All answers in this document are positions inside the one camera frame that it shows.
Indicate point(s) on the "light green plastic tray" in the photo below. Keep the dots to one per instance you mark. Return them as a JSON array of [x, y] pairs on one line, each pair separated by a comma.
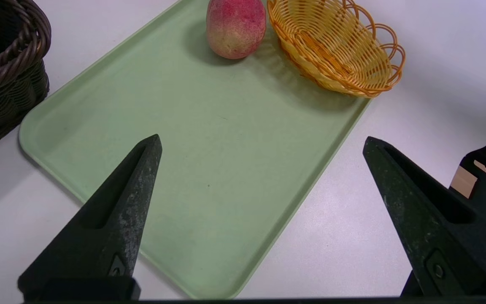
[[226, 147]]

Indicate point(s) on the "dark brown wicker basket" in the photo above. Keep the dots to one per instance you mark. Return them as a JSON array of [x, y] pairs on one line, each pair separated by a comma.
[[2, 84]]

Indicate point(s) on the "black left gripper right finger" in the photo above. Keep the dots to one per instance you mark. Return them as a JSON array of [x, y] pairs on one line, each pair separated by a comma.
[[437, 236]]

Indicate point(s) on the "small yellow wicker basket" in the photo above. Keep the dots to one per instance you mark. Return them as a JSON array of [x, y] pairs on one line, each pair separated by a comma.
[[331, 50]]

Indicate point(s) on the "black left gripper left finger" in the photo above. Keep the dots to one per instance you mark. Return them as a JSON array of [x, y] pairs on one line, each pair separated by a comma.
[[108, 228]]

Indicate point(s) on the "red yellow peach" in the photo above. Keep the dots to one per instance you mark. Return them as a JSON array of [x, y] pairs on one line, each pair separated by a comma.
[[234, 29]]

